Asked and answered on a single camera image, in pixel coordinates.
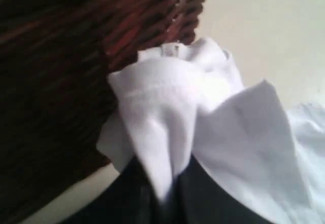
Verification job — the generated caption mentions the dark brown wicker basket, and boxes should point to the dark brown wicker basket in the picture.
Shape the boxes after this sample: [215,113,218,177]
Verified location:
[1,0,205,223]

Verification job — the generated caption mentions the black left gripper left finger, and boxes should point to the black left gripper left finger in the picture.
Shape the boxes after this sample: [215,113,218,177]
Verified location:
[60,157,163,224]

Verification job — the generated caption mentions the white t-shirt with red print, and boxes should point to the white t-shirt with red print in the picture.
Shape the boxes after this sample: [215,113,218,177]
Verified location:
[96,38,324,223]

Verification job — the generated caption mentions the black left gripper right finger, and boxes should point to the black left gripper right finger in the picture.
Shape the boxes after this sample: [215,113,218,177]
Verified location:
[175,155,275,224]

